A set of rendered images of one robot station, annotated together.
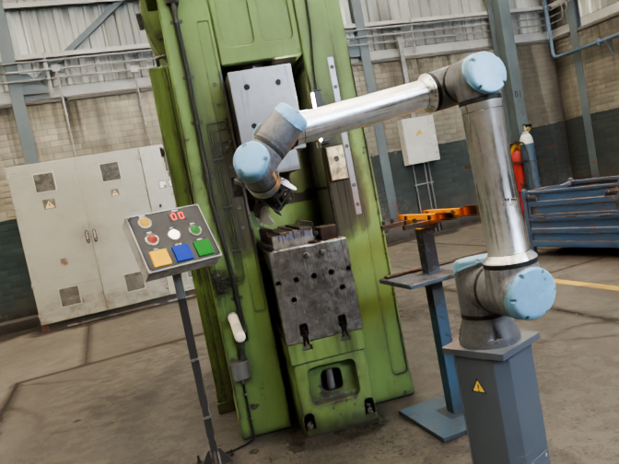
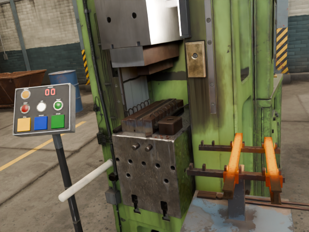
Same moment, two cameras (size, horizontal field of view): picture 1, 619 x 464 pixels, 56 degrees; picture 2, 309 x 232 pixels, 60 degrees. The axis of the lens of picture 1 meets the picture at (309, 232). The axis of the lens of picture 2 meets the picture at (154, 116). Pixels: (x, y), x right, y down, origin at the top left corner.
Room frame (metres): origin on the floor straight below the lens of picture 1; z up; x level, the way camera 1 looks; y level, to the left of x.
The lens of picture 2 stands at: (1.78, -0.91, 1.40)
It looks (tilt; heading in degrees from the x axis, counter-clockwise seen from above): 17 degrees down; 42
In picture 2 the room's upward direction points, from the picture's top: 7 degrees counter-clockwise
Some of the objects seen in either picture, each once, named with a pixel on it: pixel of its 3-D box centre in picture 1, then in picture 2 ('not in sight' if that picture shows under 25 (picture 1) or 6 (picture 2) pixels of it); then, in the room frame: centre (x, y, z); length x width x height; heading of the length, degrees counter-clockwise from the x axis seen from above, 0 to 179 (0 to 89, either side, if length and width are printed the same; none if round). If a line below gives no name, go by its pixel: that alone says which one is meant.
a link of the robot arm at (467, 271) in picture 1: (482, 283); not in sight; (1.78, -0.50, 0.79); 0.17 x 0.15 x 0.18; 16
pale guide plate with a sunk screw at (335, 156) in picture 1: (336, 163); (196, 60); (2.93, -0.20, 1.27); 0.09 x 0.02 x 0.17; 101
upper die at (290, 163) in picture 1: (272, 166); (147, 52); (2.95, 0.12, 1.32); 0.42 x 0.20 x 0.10; 11
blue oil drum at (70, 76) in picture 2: not in sight; (66, 92); (4.95, 4.40, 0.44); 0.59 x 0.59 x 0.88
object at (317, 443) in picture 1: (332, 432); not in sight; (2.69, 0.08, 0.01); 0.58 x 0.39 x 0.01; 101
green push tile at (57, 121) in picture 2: (203, 248); (58, 121); (2.51, 0.47, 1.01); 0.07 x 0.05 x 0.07; 126
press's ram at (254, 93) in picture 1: (270, 115); (148, 4); (2.95, 0.08, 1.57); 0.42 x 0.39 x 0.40; 11
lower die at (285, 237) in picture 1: (285, 236); (154, 113); (2.95, 0.12, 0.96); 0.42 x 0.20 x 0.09; 11
